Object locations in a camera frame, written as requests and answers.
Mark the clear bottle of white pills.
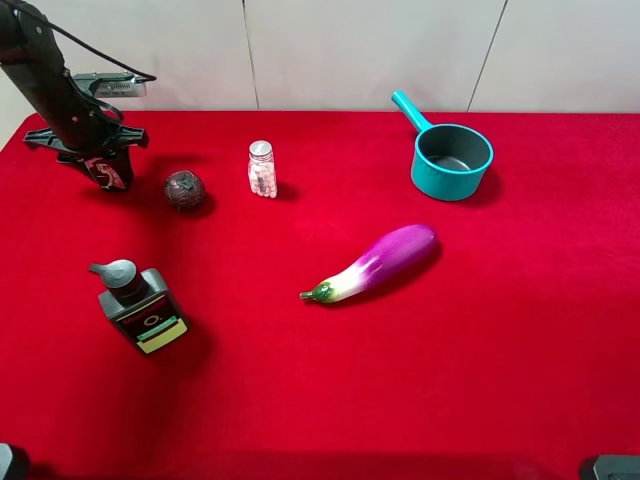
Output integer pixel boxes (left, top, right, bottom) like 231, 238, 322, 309
248, 140, 277, 198

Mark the black block lower right corner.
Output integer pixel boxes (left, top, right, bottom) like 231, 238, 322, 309
579, 454, 640, 480

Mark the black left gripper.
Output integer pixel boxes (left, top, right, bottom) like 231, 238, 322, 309
1, 57, 149, 191

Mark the red velvet table cloth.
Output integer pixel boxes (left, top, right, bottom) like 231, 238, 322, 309
1, 112, 639, 479

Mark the black block lower left corner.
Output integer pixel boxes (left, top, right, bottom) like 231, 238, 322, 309
0, 443, 30, 480

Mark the grey pump bottle red label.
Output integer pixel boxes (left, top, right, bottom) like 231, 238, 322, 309
89, 259, 188, 355

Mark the dark brown round fruit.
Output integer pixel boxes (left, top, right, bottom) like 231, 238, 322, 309
164, 170, 207, 211

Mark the black block corner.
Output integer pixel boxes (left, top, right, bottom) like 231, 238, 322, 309
0, 443, 30, 480
579, 454, 640, 480

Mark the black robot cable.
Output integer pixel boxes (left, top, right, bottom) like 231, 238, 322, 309
9, 0, 158, 84

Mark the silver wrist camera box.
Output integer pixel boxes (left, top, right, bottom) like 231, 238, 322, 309
73, 72, 147, 99

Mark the red black patterned tin box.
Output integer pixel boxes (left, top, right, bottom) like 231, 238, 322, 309
91, 156, 118, 191

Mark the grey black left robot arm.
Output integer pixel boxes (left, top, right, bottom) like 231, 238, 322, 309
1, 1, 156, 192

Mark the teal saucepan with handle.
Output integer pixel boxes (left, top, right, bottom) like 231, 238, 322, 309
391, 90, 494, 202

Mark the purple white toy eggplant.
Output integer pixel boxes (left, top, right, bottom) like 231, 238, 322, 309
299, 224, 438, 304

